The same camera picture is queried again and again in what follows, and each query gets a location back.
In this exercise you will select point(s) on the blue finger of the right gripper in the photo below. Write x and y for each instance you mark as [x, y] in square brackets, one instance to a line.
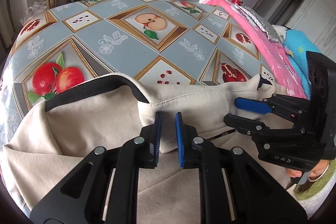
[254, 106]
[241, 124]

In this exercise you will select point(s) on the fruit pattern table cover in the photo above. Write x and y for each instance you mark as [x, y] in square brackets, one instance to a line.
[154, 41]

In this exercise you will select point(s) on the pink floral blanket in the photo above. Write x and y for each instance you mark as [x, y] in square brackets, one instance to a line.
[269, 45]

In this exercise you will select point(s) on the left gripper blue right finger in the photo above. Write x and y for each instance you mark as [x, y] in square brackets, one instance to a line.
[180, 131]

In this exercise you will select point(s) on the red bottle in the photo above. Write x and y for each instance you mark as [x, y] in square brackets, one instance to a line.
[237, 2]

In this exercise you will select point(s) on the blue plush pillow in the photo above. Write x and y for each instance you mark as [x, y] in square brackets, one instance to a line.
[296, 44]

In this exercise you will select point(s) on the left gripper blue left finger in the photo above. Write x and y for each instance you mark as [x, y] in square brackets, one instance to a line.
[157, 131]

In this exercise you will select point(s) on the cream zip-up jacket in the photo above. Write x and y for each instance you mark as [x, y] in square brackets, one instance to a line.
[86, 156]

